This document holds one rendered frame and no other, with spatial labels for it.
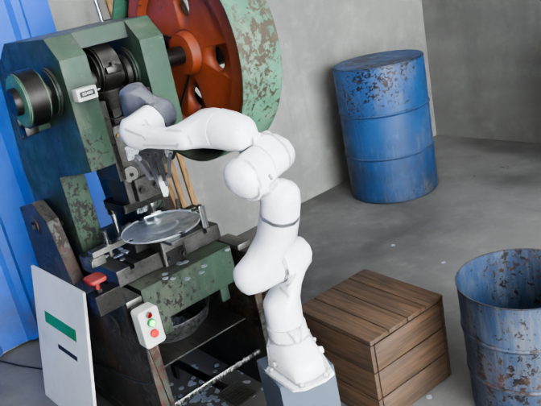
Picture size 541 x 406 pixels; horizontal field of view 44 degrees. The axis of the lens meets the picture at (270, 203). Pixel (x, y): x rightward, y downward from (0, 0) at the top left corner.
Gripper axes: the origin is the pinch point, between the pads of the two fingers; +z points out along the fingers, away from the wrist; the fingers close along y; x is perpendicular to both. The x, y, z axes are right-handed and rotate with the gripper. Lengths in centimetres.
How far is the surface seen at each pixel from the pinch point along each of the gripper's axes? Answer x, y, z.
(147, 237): -1.7, -10.9, 20.4
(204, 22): 52, 18, -30
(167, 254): -2.3, -5.9, 29.2
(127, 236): 2.1, -19.2, 22.3
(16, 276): 59, -105, 92
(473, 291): -14, 101, 56
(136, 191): 9.8, -12.9, 8.5
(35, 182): 38, -61, 20
